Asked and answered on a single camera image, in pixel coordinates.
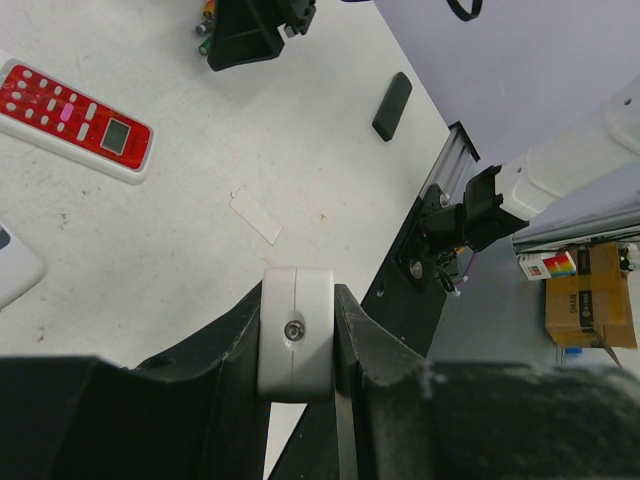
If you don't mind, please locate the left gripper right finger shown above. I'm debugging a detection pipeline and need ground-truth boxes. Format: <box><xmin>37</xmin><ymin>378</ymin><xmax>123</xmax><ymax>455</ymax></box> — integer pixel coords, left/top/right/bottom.
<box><xmin>334</xmin><ymin>284</ymin><xmax>639</xmax><ymax>479</ymax></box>

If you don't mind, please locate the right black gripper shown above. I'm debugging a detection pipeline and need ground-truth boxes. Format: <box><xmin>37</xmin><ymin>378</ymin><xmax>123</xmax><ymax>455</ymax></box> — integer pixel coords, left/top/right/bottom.
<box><xmin>207</xmin><ymin>0</ymin><xmax>316</xmax><ymax>72</ymax></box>

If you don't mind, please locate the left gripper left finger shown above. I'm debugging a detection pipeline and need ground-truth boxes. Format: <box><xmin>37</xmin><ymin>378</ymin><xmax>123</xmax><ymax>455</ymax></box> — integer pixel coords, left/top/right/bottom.
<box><xmin>1</xmin><ymin>288</ymin><xmax>270</xmax><ymax>479</ymax></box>

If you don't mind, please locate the green battery bottom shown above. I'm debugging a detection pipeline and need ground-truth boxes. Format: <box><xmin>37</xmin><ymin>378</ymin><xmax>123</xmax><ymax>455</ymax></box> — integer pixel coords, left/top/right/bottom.
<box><xmin>199</xmin><ymin>43</ymin><xmax>211</xmax><ymax>56</ymax></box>

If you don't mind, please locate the slim white remote control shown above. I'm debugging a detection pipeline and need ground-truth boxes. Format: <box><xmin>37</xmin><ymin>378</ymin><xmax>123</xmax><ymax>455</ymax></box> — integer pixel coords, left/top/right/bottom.
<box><xmin>257</xmin><ymin>267</ymin><xmax>334</xmax><ymax>403</ymax></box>

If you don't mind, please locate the black remote control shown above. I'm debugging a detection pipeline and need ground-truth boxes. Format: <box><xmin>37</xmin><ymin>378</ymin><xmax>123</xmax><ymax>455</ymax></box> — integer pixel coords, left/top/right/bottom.
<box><xmin>372</xmin><ymin>72</ymin><xmax>413</xmax><ymax>142</ymax></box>

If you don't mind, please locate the white battery cover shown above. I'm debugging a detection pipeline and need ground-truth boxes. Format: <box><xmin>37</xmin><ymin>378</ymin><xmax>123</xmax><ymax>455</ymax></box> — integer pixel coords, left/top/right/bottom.
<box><xmin>229</xmin><ymin>189</ymin><xmax>282</xmax><ymax>246</ymax></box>

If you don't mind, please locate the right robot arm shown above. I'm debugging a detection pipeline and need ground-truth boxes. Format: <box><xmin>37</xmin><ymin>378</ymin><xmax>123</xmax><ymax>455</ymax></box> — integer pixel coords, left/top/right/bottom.
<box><xmin>201</xmin><ymin>0</ymin><xmax>639</xmax><ymax>256</ymax></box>

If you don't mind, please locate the red white remote control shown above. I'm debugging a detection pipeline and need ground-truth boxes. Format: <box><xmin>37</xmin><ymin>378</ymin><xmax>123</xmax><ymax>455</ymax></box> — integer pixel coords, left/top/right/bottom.
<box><xmin>1</xmin><ymin>51</ymin><xmax>155</xmax><ymax>185</ymax></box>

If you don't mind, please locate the grey white remote control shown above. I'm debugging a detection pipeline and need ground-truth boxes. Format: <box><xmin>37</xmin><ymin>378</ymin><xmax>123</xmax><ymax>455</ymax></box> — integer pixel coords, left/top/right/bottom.
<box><xmin>0</xmin><ymin>225</ymin><xmax>46</xmax><ymax>308</ymax></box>

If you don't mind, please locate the black silver battery bottom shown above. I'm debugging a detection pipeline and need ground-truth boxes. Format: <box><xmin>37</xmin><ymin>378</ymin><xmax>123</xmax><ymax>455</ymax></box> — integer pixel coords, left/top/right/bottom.
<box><xmin>194</xmin><ymin>18</ymin><xmax>215</xmax><ymax>37</ymax></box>

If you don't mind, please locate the orange battery middle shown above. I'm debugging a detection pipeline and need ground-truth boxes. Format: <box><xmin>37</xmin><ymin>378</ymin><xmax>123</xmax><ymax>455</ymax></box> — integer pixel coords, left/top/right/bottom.
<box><xmin>202</xmin><ymin>0</ymin><xmax>216</xmax><ymax>18</ymax></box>

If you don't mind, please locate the small colourful box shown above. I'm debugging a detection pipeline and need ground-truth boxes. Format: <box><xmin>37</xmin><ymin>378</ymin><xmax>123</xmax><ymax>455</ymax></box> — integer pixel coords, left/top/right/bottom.
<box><xmin>518</xmin><ymin>251</ymin><xmax>577</xmax><ymax>281</ymax></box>

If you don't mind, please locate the cardboard box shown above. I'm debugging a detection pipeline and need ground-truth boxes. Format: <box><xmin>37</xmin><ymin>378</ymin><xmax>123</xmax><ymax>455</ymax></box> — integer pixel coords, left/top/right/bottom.
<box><xmin>545</xmin><ymin>243</ymin><xmax>638</xmax><ymax>349</ymax></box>

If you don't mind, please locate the aluminium frame rail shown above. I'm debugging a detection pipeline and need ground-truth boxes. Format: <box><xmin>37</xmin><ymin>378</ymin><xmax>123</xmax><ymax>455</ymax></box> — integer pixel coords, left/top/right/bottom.
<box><xmin>425</xmin><ymin>121</ymin><xmax>480</xmax><ymax>198</ymax></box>

